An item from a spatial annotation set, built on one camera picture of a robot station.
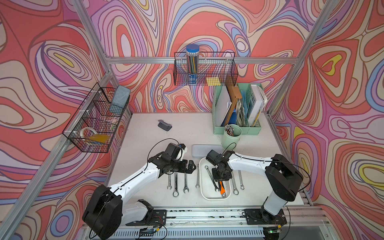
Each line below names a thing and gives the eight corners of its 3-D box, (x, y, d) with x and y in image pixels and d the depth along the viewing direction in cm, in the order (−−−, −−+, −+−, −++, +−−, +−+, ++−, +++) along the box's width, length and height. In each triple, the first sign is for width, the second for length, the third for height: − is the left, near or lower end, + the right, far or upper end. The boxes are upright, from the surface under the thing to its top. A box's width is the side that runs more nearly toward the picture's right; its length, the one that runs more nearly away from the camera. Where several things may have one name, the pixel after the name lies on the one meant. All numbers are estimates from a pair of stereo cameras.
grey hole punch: (156, 126, 115) (155, 122, 112) (160, 122, 118) (159, 119, 115) (168, 132, 111) (167, 129, 108) (172, 128, 114) (171, 125, 111)
